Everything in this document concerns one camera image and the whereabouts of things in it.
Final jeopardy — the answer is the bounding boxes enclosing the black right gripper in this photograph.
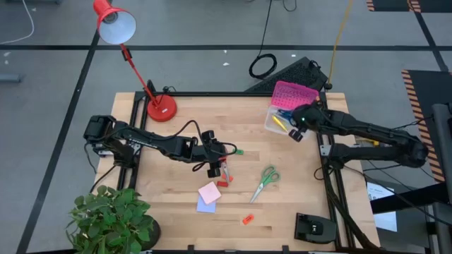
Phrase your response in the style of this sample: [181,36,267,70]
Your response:
[288,100,324,143]

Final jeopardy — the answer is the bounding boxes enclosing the yellow cable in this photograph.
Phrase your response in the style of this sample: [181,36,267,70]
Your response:
[327,0,354,85]

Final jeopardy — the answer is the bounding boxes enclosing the black stand beam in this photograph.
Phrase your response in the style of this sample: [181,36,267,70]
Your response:
[370,182,449,214]

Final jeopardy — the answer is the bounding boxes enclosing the white floor cable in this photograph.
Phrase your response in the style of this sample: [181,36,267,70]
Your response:
[0,0,35,46]

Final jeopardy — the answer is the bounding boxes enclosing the black aluminium table frame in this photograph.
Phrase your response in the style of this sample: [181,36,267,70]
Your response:
[116,90,382,254]

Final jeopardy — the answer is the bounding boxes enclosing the lavender sticky note pad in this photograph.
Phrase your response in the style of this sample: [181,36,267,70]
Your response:
[196,195,217,214]

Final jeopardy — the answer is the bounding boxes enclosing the green-handled scissors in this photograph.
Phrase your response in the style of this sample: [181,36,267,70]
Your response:
[249,164,282,205]

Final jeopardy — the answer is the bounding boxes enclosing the black keyboard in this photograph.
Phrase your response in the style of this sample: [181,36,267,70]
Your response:
[244,56,329,95]

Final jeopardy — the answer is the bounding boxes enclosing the pink sticky note pad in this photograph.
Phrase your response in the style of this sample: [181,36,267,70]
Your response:
[197,181,222,206]

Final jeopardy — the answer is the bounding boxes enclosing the black hazard-striped floor mat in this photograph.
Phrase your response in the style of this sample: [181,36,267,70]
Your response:
[366,0,412,13]
[401,69,452,184]
[406,0,452,13]

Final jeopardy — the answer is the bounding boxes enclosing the grey metal post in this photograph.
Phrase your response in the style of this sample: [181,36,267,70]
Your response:
[432,102,452,254]

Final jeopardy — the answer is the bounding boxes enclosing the white paper sheet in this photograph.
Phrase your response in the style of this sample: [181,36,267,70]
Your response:
[366,181,398,233]

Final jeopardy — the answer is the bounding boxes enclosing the grey floor bar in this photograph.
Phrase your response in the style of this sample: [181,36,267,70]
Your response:
[0,73,25,84]

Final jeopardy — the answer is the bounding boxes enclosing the red desk lamp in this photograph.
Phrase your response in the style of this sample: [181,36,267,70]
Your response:
[93,0,178,123]

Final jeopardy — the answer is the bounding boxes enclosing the yellow highlighter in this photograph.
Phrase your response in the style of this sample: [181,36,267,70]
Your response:
[270,114,289,133]

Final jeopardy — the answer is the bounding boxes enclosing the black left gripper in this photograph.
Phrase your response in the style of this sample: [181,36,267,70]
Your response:
[196,129,227,179]

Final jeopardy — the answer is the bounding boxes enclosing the green potted plant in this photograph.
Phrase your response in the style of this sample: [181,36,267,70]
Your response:
[65,185,162,254]

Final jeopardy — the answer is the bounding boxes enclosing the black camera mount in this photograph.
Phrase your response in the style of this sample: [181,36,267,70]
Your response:
[294,212,338,244]

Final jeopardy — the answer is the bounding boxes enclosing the black coiled cable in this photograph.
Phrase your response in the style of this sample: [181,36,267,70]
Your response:
[249,0,278,80]

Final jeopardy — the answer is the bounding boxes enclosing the clear pencil box pink lid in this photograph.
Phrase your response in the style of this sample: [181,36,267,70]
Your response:
[263,80,321,137]

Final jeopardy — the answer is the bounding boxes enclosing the black cable bundle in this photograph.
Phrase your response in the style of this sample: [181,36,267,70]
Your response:
[319,158,377,252]

